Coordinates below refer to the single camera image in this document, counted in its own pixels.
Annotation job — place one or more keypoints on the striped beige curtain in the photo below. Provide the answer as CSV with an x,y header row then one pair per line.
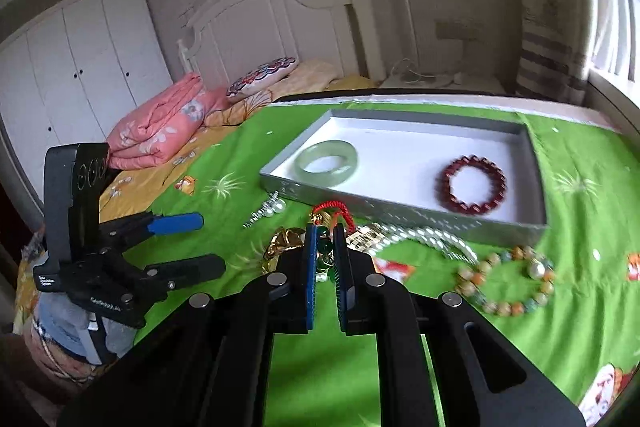
x,y
550,7

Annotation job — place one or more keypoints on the pink floral pillow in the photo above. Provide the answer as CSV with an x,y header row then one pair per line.
x,y
155,127

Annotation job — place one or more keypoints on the pearl earrings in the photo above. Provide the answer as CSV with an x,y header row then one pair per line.
x,y
272,207

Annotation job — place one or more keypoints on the red gold bangles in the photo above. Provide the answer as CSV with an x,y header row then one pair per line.
x,y
327,206

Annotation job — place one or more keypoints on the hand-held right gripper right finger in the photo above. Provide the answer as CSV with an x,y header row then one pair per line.
x,y
341,277

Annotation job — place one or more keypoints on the green printed cloth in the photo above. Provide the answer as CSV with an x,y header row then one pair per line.
x,y
575,247

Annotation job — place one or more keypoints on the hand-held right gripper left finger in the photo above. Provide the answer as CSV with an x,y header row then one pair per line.
x,y
311,277

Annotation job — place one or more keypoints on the green jade bangle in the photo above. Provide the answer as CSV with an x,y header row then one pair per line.
x,y
305,167

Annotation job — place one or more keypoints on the patterned round pillow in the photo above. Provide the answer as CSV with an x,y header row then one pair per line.
x,y
260,77

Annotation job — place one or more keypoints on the white bed headboard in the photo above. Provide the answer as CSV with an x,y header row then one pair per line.
x,y
260,32

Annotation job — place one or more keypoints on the window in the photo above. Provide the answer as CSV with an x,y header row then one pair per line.
x,y
615,32

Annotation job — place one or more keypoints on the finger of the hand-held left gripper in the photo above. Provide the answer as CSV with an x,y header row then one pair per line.
x,y
175,223
200,268

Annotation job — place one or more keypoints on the grey jewelry tray box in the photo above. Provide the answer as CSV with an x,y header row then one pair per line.
x,y
400,152

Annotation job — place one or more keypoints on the silver sparkly jewelry piece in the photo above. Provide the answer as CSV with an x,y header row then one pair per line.
x,y
365,238

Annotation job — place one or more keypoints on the white pole lamp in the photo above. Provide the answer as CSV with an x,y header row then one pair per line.
x,y
407,22

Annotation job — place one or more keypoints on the gold bangle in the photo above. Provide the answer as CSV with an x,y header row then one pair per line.
x,y
285,244

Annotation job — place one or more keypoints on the white wardrobe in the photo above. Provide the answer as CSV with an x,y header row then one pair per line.
x,y
85,72

